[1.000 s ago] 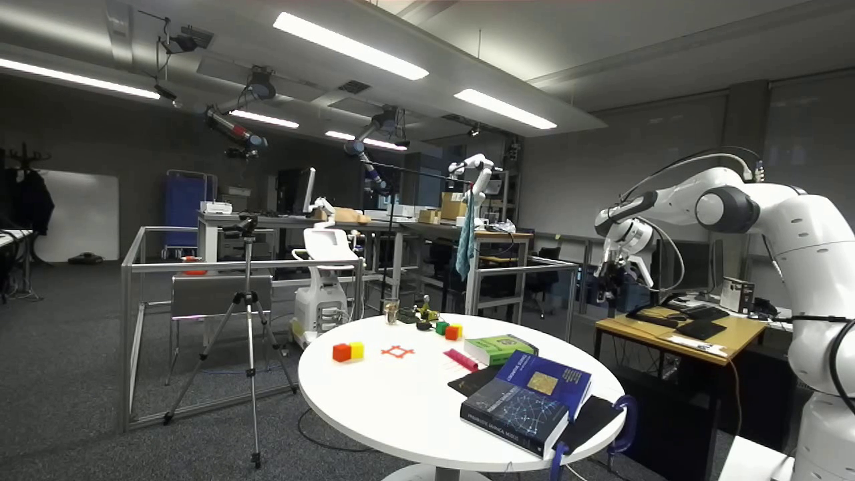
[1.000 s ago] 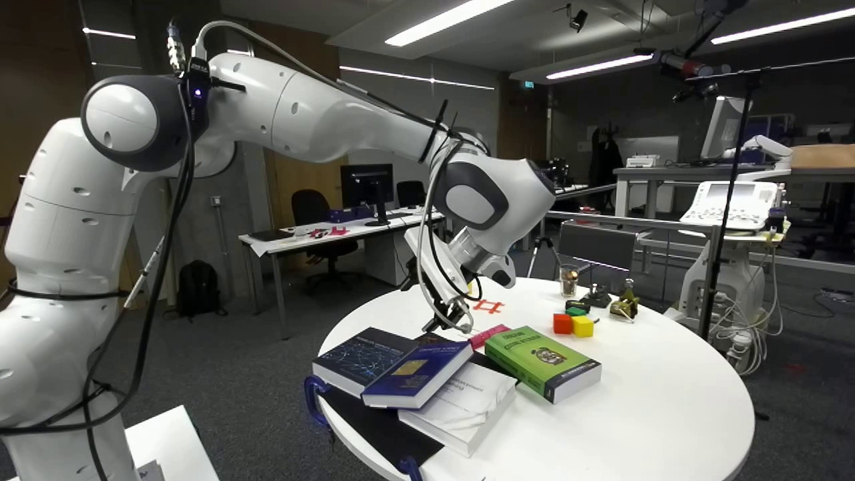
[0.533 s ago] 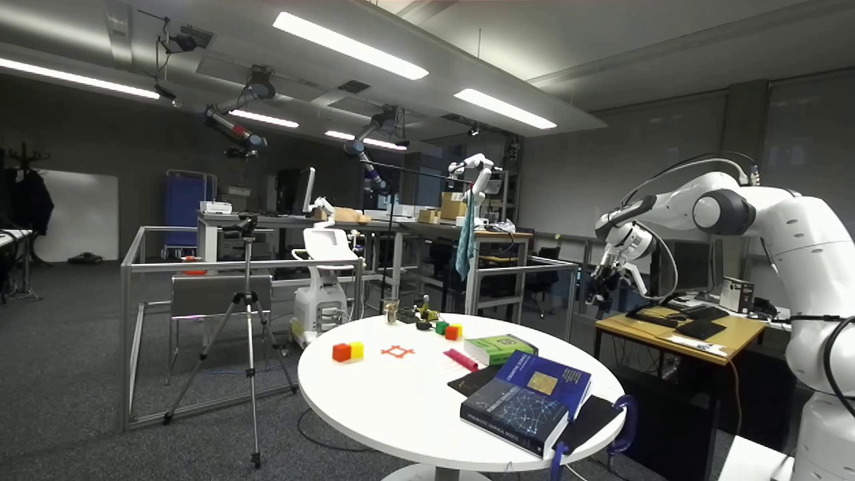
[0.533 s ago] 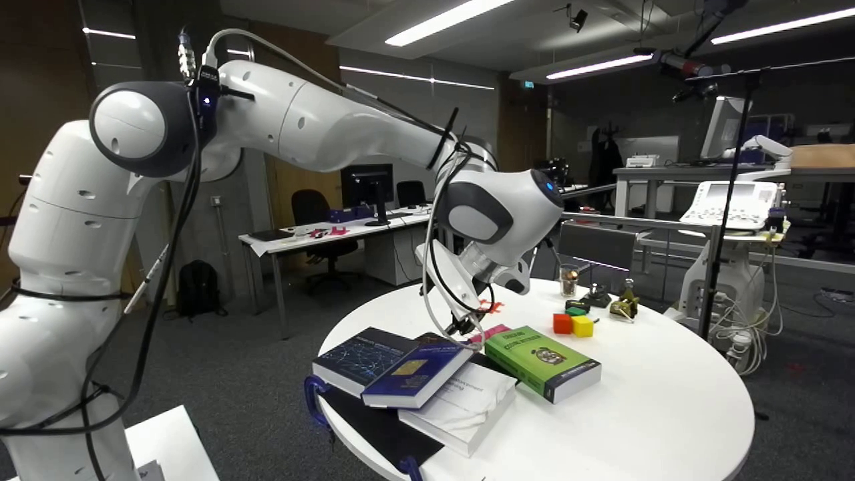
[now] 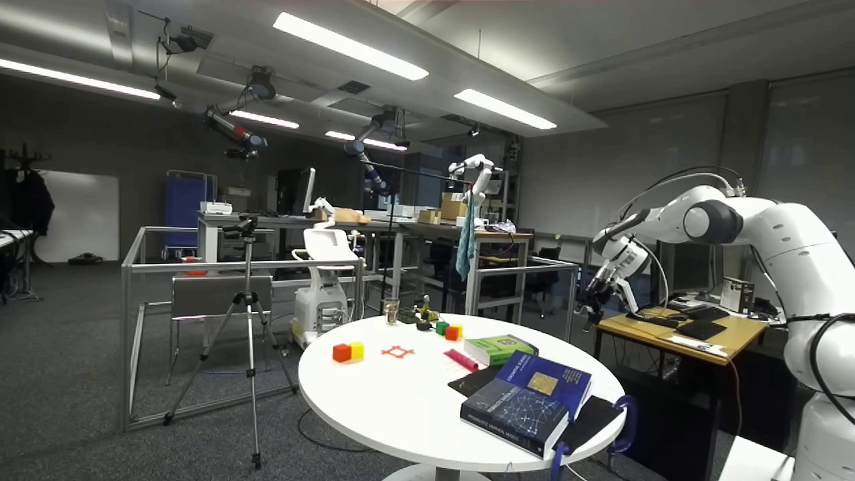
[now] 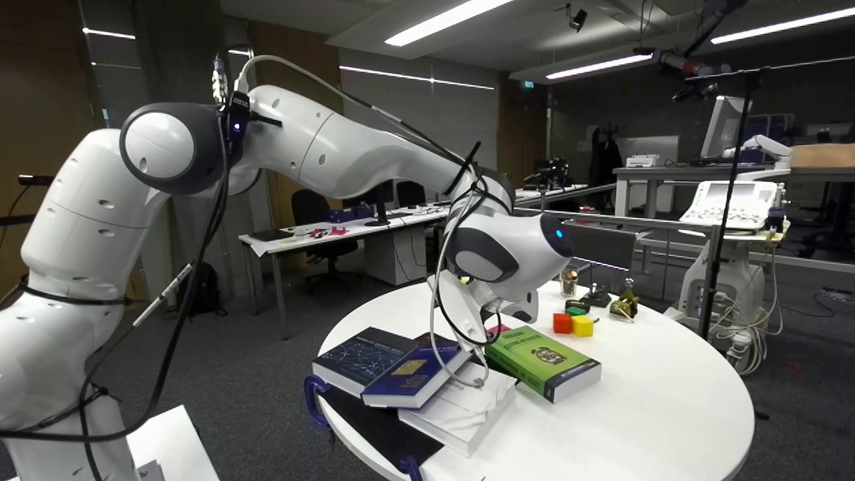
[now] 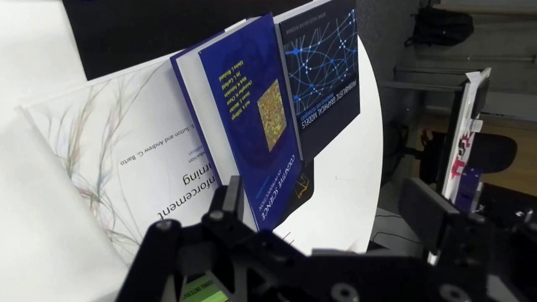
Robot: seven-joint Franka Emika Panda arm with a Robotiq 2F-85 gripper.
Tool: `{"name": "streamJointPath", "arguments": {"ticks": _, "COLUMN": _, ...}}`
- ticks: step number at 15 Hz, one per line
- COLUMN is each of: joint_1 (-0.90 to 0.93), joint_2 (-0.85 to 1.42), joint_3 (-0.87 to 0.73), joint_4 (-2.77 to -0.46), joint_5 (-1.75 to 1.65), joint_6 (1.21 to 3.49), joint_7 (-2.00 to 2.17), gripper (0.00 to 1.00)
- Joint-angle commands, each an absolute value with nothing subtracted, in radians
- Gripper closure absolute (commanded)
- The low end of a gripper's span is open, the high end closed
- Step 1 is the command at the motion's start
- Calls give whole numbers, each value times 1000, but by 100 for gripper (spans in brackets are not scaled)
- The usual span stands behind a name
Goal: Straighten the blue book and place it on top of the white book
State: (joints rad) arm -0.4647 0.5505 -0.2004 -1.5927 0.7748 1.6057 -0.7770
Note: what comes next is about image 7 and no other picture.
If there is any black swivel chair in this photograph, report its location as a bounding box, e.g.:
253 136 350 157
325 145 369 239
417 131 518 182

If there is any black backpack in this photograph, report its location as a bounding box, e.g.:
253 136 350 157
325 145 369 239
404 6 476 47

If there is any white book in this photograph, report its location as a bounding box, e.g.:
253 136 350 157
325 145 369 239
21 56 236 266

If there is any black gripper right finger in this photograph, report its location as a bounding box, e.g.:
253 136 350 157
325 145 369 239
397 177 496 269

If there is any green book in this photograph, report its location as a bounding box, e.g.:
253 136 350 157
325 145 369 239
181 272 231 302

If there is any blue book with yellow square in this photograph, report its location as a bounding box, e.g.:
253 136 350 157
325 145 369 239
169 14 315 232

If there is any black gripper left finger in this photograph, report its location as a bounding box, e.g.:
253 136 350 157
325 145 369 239
115 175 312 302

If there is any navy book with network print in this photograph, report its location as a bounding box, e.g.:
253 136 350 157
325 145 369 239
273 0 360 165

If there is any white box with pink print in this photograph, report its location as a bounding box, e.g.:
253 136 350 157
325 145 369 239
441 68 493 204

